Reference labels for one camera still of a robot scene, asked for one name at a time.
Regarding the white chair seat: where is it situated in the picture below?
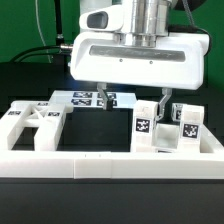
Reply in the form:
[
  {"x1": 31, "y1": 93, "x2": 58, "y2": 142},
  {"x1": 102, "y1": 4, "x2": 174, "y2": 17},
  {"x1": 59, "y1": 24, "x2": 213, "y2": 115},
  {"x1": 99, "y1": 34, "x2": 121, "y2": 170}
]
[{"x1": 130, "y1": 121, "x2": 204, "y2": 154}]

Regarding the white U-shaped fence frame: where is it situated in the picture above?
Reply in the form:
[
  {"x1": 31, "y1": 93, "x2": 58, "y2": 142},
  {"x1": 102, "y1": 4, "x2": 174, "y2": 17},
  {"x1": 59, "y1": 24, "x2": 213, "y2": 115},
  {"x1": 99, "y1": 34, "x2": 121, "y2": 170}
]
[{"x1": 0, "y1": 125, "x2": 224, "y2": 179}]

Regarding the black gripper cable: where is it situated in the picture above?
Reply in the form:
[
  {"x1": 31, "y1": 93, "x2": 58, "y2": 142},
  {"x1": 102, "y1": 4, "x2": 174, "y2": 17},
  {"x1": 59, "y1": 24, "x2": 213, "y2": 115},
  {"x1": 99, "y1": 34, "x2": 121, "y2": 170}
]
[{"x1": 168, "y1": 0, "x2": 214, "y2": 44}]

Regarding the white tagged cube right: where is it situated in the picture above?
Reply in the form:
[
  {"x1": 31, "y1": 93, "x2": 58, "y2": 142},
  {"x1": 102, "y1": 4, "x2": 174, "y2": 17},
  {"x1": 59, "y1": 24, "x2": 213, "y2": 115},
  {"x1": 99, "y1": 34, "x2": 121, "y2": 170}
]
[{"x1": 171, "y1": 103, "x2": 183, "y2": 122}]

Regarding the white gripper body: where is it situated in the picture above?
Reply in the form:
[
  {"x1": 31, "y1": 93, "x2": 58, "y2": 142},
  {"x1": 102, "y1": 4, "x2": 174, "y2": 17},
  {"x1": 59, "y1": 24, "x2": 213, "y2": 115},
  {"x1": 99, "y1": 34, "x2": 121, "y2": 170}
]
[{"x1": 70, "y1": 9, "x2": 210, "y2": 90}]

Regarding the white chair back frame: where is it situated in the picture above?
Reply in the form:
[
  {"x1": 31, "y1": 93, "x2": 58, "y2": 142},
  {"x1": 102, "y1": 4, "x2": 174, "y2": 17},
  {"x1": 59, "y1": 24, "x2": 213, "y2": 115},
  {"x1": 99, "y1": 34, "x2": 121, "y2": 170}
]
[{"x1": 0, "y1": 101, "x2": 73, "y2": 152}]

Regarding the black cable bundle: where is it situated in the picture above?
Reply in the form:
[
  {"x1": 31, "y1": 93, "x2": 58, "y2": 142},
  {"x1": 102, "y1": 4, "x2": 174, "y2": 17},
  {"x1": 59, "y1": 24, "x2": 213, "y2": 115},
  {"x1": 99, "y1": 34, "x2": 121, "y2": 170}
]
[{"x1": 9, "y1": 43, "x2": 75, "y2": 64}]

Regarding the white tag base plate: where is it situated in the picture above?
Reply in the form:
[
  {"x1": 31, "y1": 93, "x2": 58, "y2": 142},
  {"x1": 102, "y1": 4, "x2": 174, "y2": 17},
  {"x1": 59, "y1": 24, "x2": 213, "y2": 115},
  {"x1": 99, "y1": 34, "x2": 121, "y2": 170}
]
[{"x1": 49, "y1": 90, "x2": 137, "y2": 109}]

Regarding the thin white cable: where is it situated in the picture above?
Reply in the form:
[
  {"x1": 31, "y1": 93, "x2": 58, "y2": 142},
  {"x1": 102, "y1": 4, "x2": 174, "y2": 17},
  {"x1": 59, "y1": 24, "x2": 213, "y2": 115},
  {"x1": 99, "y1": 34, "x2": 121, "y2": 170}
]
[{"x1": 34, "y1": 0, "x2": 54, "y2": 64}]

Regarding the black vertical pole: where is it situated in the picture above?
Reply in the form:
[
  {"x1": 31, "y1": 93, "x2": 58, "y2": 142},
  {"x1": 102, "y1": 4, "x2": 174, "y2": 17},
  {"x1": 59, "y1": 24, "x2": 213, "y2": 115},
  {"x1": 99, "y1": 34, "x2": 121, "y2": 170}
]
[{"x1": 54, "y1": 0, "x2": 64, "y2": 45}]

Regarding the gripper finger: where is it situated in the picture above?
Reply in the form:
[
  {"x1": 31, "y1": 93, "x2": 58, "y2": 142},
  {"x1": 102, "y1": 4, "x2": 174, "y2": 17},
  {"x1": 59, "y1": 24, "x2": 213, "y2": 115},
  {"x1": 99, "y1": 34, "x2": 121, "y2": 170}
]
[
  {"x1": 156, "y1": 88, "x2": 172, "y2": 121},
  {"x1": 97, "y1": 83, "x2": 113, "y2": 111}
]

